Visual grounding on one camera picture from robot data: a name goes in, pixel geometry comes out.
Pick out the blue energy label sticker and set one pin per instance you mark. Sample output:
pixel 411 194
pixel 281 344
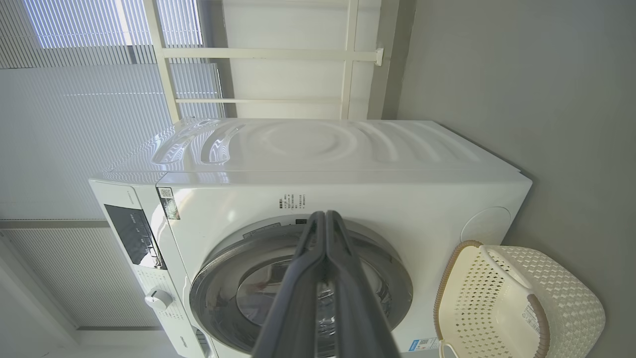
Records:
pixel 423 344

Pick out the black round washing machine door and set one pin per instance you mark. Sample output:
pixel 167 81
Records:
pixel 223 278

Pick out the black printed warning text label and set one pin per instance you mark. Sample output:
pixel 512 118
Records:
pixel 292 202

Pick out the cream perforated laundry basket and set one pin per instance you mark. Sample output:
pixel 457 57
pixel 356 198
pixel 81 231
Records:
pixel 561 288

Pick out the white front-load washing machine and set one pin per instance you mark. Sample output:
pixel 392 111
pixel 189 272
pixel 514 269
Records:
pixel 348 149

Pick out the white metal rack frame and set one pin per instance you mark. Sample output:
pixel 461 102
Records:
pixel 268 53

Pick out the white pleated window blind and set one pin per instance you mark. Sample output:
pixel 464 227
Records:
pixel 74 278
pixel 74 139

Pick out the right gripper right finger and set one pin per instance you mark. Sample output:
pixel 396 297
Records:
pixel 357 308

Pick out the printed label sticker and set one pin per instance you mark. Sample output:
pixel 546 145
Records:
pixel 530 317

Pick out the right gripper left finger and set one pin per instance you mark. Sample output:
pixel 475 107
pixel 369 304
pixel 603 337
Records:
pixel 293 308

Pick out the QR code label sticker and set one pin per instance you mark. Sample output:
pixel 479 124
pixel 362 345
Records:
pixel 169 204

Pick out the white washing machine dial knob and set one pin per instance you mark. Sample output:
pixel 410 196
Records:
pixel 159 300

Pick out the black glossy display panel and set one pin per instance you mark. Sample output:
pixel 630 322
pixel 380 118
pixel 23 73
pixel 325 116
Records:
pixel 131 233

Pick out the round white filter cover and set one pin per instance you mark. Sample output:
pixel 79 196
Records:
pixel 486 224

